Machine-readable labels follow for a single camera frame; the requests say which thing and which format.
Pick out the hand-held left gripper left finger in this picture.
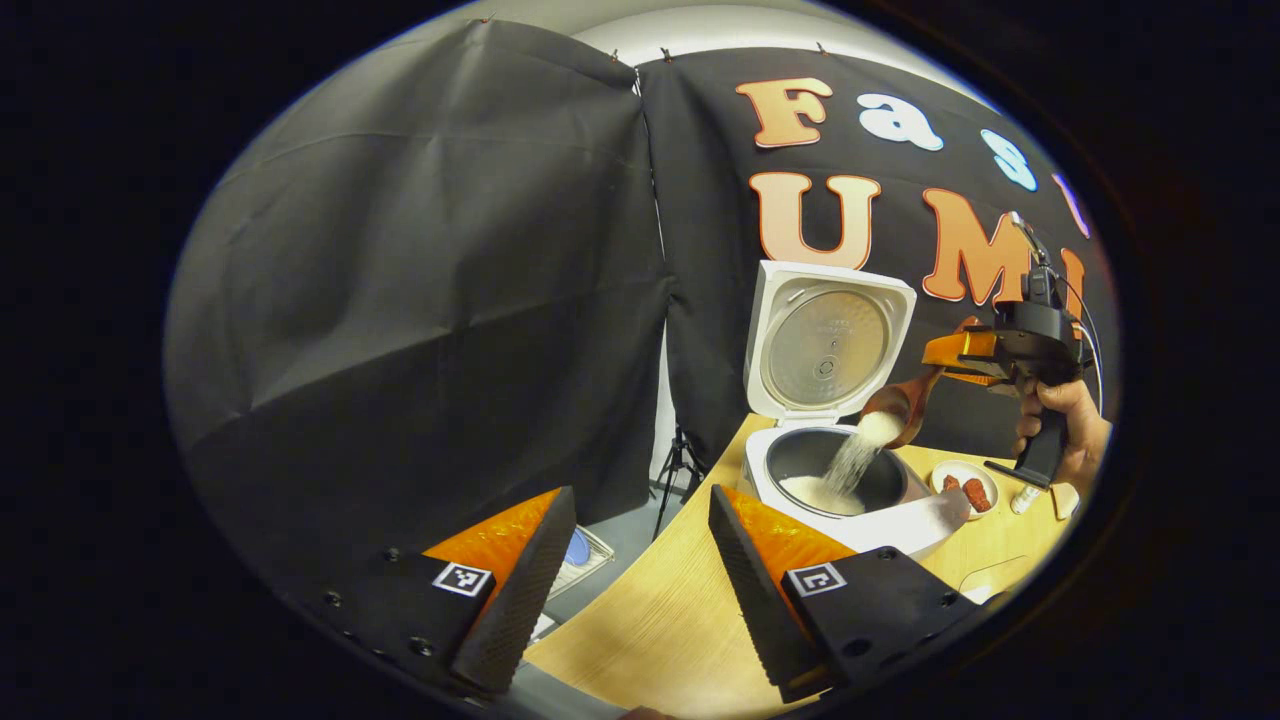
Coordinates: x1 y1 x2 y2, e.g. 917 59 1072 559
285 487 579 698

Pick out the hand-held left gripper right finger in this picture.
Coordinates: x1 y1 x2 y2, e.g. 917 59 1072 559
708 485 986 704

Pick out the brown wooden spoon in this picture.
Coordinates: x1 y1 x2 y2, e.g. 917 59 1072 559
862 318 983 449

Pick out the white rice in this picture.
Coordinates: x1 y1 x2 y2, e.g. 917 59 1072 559
780 412 906 517

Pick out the white rice cooker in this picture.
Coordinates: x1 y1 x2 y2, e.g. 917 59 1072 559
738 260 973 561

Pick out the clear plastic rice container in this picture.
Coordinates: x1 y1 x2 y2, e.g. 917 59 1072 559
958 555 1033 607

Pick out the clear storage box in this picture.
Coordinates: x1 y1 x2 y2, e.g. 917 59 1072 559
545 525 617 603

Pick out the white round plate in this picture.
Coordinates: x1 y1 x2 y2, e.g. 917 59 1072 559
930 460 1001 519

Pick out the black tripod stand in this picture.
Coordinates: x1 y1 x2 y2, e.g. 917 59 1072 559
652 425 709 541

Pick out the black backdrop cloth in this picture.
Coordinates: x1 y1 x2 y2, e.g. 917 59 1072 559
165 20 1121 586

